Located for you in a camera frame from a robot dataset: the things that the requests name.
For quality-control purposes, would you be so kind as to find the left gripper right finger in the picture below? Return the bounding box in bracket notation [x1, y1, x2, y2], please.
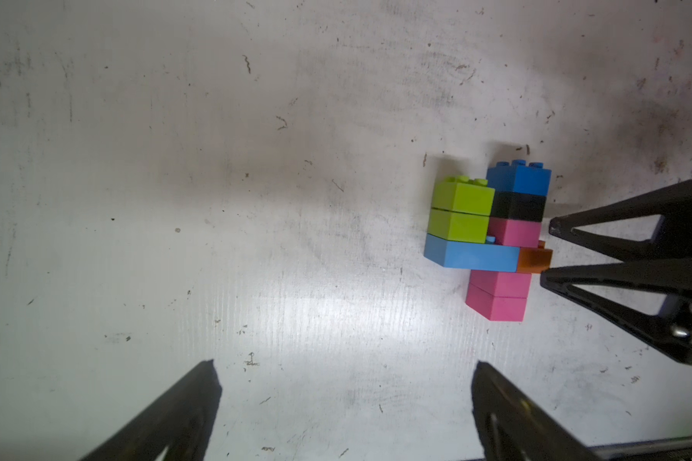
[471, 361, 598, 460]

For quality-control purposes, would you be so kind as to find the orange lego brick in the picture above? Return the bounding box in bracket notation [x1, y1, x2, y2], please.
[516, 240, 553, 274]

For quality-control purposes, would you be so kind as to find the green lego brick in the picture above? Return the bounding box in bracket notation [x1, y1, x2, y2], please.
[431, 176, 495, 216]
[428, 209, 489, 244]

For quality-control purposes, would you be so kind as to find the pink lego brick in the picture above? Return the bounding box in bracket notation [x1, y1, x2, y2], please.
[465, 284, 527, 322]
[469, 270, 532, 299]
[487, 217, 542, 248]

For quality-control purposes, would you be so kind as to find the black lego brick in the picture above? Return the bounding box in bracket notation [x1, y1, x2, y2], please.
[490, 191, 547, 222]

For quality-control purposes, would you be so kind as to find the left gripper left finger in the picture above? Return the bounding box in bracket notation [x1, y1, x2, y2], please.
[84, 360, 222, 460]

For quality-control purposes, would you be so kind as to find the dark blue lego brick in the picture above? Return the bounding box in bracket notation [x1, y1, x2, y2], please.
[486, 159, 552, 197]

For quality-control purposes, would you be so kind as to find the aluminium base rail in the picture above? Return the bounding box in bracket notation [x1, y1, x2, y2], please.
[589, 436, 692, 461]

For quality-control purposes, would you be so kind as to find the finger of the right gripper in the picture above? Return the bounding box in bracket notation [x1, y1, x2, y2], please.
[540, 257, 692, 365]
[549, 180, 692, 261]

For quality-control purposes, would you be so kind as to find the light blue long lego brick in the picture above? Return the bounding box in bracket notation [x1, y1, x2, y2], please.
[424, 234, 520, 273]

